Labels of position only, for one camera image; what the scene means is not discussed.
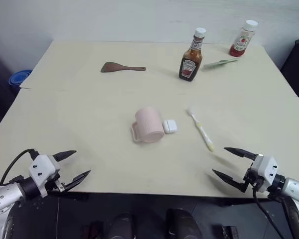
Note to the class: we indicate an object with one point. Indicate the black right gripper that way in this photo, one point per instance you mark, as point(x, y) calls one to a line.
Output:
point(250, 175)

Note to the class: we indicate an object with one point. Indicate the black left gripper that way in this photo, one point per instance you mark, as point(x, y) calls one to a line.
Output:
point(56, 186)

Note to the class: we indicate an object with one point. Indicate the white yellow toothbrush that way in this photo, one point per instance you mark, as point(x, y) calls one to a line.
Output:
point(203, 134)

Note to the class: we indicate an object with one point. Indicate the white earbuds case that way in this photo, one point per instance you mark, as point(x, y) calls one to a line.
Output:
point(170, 126)

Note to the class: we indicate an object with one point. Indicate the dark rounded shape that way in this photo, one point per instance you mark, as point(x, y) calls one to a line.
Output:
point(122, 226)

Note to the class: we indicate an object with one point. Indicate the pink ribbed cup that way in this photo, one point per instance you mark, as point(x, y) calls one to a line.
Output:
point(149, 124)

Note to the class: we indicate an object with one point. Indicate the blue stacked bowls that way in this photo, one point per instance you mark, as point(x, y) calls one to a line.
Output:
point(19, 78)

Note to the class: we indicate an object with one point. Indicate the green plastic spoon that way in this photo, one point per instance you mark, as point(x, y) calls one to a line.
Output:
point(214, 64)

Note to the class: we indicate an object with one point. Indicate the brown wooden spatula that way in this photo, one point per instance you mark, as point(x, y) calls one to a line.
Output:
point(109, 67)

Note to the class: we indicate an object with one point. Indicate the brown sauce bottle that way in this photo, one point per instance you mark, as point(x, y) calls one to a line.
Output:
point(189, 67)

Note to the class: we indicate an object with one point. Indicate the black chair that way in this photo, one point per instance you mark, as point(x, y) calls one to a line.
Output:
point(297, 64)

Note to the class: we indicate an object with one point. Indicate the red ketchup bottle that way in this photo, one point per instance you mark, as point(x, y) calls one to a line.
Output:
point(240, 44)

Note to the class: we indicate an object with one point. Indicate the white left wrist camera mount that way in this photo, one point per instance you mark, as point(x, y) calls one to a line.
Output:
point(43, 166)

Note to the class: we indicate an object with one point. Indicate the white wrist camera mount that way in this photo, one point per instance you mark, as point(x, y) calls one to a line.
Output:
point(265, 166)
point(43, 166)

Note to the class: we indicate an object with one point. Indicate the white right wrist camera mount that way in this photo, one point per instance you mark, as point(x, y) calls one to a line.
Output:
point(265, 166)

